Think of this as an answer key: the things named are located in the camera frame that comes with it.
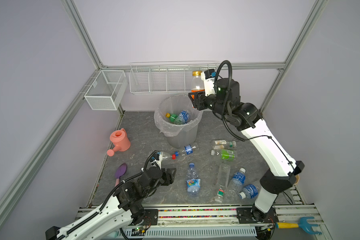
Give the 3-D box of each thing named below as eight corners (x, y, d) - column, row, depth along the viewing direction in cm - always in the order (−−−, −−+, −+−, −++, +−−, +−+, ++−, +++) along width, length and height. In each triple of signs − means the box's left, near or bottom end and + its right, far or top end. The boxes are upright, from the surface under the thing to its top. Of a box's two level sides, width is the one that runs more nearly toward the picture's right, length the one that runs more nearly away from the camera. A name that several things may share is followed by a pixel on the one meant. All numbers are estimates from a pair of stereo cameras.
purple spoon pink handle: (110, 185, 87) (108, 183, 84) (122, 164, 95) (121, 162, 92) (117, 187, 86) (115, 185, 83) (128, 165, 94) (127, 163, 92)
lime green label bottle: (212, 161, 95) (213, 157, 91) (211, 152, 98) (212, 149, 94) (235, 161, 95) (237, 157, 91) (233, 152, 98) (235, 149, 94)
